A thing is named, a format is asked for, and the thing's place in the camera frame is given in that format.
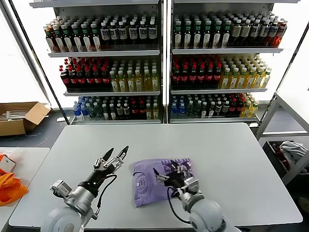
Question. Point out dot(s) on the open cardboard box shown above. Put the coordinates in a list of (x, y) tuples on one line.
[(14, 126)]

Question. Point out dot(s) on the red drink bottle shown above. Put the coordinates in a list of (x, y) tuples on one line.
[(281, 33)]

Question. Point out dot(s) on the blue water bottle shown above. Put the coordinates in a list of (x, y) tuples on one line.
[(174, 110), (84, 112), (181, 110), (77, 111)]

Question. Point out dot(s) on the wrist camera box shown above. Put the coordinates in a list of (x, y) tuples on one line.
[(60, 188), (192, 184)]

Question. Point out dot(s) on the dark tea bottle green cap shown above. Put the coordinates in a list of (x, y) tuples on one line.
[(67, 41), (216, 35), (187, 36), (206, 35), (86, 40), (226, 35), (96, 40), (178, 36), (58, 41), (197, 36), (76, 41)]

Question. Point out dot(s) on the red packaged item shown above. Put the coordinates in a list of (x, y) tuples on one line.
[(277, 151)]

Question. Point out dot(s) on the dark bottle grey label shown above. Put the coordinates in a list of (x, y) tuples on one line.
[(132, 33), (152, 33), (255, 32), (122, 34), (142, 33), (104, 35), (264, 32), (113, 34)]

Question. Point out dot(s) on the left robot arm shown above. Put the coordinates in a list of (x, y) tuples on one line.
[(79, 198)]

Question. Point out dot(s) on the dark shoe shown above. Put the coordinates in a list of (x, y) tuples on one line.
[(304, 201)]

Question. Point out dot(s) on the metal shelf unit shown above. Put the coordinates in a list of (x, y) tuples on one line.
[(227, 51), (103, 53)]

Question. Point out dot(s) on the grey white crumpled cloth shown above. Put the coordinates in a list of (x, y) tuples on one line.
[(292, 149)]

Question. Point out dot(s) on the yellow drink bottle green label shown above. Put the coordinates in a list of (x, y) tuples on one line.
[(265, 80), (233, 81), (242, 80), (225, 81), (155, 82), (113, 83), (138, 82), (149, 113), (258, 80), (146, 82), (155, 112), (253, 110), (249, 80), (246, 110), (130, 82), (122, 83)]

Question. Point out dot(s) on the purple t-shirt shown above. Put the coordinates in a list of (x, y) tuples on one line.
[(144, 191)]

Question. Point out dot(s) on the small white orange box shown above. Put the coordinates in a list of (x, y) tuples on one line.
[(8, 165)]

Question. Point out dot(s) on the small white floor object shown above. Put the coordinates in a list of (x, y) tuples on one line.
[(60, 119)]

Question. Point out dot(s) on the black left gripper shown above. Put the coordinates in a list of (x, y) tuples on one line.
[(96, 180)]

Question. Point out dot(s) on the green clear bottle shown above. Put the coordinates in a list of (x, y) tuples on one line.
[(197, 110), (91, 112), (190, 110)]

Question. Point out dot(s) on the orange cloth bag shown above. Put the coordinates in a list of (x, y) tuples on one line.
[(9, 191)]

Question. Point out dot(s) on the cola bottle red cap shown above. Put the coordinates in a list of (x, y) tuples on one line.
[(64, 79), (184, 77), (105, 78), (192, 77), (208, 76), (239, 107), (232, 108), (142, 110), (216, 76), (134, 110), (72, 79), (97, 78), (200, 76), (176, 77), (88, 79), (80, 79)]

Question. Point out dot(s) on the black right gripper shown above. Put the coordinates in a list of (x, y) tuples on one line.
[(176, 180)]

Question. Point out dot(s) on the dark bottle beige label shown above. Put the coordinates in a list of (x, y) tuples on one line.
[(245, 32), (236, 32)]

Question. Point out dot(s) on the black storage crate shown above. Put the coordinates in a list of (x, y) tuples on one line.
[(270, 149)]

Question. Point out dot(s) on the dark bottle white cap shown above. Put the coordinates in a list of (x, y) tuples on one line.
[(218, 109), (105, 113), (225, 108), (112, 113), (211, 111), (204, 111), (126, 111), (119, 111)]

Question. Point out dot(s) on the grey metal frame table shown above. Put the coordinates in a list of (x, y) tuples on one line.
[(285, 132)]

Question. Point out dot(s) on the red tea bottle white label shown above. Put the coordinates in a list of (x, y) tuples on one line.
[(49, 42)]

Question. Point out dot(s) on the black diagonal frame pole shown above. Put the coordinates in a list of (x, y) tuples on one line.
[(285, 72), (37, 58)]

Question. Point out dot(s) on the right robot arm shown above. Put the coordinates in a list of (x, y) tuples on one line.
[(205, 215)]

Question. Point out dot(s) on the grey diagonal frame beam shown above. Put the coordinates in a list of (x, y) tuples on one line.
[(37, 81)]

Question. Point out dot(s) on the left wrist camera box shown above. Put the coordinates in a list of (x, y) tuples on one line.
[(60, 188)]

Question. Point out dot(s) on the dark bottle blue label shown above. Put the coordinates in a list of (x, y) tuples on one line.
[(272, 32)]

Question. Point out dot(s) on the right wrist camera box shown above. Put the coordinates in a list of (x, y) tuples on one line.
[(192, 184)]

